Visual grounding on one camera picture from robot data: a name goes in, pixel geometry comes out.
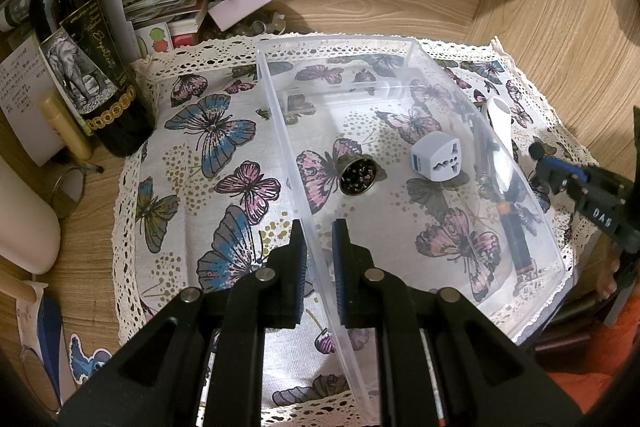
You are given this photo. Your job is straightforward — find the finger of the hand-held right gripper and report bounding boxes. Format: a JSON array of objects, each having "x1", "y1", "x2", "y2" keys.
[{"x1": 529, "y1": 145, "x2": 591, "y2": 198}]

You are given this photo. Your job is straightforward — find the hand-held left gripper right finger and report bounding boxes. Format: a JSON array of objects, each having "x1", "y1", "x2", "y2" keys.
[{"x1": 332, "y1": 219, "x2": 592, "y2": 427}]

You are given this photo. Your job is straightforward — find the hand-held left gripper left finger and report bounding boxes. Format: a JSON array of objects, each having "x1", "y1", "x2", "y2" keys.
[{"x1": 59, "y1": 219, "x2": 307, "y2": 427}]

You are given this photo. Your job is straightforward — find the clear plastic storage box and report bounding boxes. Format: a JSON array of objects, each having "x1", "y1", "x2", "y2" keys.
[{"x1": 256, "y1": 34, "x2": 574, "y2": 414}]

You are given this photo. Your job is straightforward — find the person's right hand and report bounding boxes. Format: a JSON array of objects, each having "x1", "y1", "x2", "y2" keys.
[{"x1": 596, "y1": 257, "x2": 622, "y2": 303}]

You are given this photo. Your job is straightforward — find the white and brown tube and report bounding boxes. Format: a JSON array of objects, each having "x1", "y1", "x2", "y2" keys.
[{"x1": 486, "y1": 95, "x2": 522, "y2": 204}]

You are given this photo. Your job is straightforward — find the dark striped pen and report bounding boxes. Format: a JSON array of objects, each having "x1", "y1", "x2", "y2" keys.
[{"x1": 499, "y1": 201, "x2": 537, "y2": 290}]

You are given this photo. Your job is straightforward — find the metal herb grinder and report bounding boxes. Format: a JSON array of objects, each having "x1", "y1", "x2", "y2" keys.
[{"x1": 335, "y1": 138, "x2": 387, "y2": 197}]

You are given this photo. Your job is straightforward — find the white travel plug adapter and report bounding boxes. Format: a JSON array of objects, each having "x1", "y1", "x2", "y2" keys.
[{"x1": 411, "y1": 132, "x2": 469, "y2": 182}]

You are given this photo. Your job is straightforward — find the orange cloth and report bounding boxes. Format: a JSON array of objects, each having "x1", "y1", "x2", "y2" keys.
[{"x1": 544, "y1": 307, "x2": 640, "y2": 427}]

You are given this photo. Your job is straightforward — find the butterfly print lace cloth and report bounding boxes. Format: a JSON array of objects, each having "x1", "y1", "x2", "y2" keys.
[{"x1": 114, "y1": 34, "x2": 601, "y2": 427}]

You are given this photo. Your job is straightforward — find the blue cartoon sticker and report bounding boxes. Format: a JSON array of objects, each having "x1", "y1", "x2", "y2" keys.
[{"x1": 67, "y1": 333, "x2": 114, "y2": 384}]

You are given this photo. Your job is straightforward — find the small round mirror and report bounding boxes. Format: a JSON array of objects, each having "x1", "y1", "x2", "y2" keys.
[{"x1": 52, "y1": 167, "x2": 87, "y2": 221}]

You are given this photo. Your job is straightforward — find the cluster of glass beads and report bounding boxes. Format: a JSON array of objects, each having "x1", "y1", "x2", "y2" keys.
[{"x1": 215, "y1": 9, "x2": 287, "y2": 38}]

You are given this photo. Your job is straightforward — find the pink and white card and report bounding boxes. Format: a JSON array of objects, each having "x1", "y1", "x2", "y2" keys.
[{"x1": 207, "y1": 0, "x2": 274, "y2": 30}]

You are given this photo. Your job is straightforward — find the yellow lip balm tube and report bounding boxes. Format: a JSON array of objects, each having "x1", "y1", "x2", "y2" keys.
[{"x1": 40, "y1": 96, "x2": 94, "y2": 161}]

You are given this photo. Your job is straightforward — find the white cylinder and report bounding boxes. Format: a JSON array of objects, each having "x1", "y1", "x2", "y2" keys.
[{"x1": 0, "y1": 156, "x2": 62, "y2": 276}]

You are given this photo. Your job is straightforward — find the dark wine bottle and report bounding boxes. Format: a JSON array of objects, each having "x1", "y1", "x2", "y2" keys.
[{"x1": 29, "y1": 0, "x2": 157, "y2": 158}]

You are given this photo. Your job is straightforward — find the white handwritten paper note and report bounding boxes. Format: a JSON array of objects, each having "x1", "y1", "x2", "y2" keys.
[{"x1": 0, "y1": 46, "x2": 67, "y2": 166}]

